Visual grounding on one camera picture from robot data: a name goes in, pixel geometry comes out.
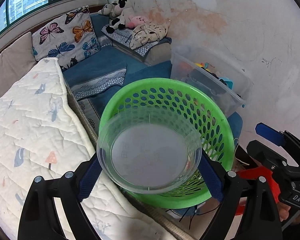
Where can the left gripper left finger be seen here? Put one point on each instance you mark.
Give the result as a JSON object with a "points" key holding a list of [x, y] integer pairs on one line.
{"points": [[39, 218]]}

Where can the green plastic basket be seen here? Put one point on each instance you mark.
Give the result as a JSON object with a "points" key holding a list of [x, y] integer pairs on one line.
{"points": [[193, 106]]}

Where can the blue patterned mat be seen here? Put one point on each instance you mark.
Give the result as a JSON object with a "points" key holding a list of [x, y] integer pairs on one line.
{"points": [[98, 85]]}

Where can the red stool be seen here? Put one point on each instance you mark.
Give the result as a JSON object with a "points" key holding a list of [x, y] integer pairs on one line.
{"points": [[262, 195]]}

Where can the grey cushion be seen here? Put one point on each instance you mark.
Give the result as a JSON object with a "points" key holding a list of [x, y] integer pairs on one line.
{"points": [[15, 62]]}

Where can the pink plush toy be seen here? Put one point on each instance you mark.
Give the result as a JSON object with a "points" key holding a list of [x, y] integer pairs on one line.
{"points": [[134, 21]]}

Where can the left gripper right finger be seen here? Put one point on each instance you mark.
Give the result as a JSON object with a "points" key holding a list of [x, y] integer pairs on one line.
{"points": [[228, 189]]}

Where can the cow plush toy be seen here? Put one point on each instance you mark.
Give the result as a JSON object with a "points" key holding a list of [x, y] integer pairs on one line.
{"points": [[115, 11]]}

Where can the person's right hand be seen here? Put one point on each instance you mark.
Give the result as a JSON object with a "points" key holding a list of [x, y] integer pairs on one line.
{"points": [[283, 210]]}

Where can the white quilted blanket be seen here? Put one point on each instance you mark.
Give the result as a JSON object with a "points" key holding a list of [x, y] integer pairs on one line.
{"points": [[40, 135]]}

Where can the clear storage box with toys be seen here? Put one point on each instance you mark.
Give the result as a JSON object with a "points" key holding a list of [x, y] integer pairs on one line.
{"points": [[220, 80]]}

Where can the clear round plastic container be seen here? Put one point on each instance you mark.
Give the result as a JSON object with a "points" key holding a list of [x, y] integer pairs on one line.
{"points": [[148, 150]]}

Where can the right butterfly pillow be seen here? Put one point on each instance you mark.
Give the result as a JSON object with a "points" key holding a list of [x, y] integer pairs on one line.
{"points": [[69, 38]]}

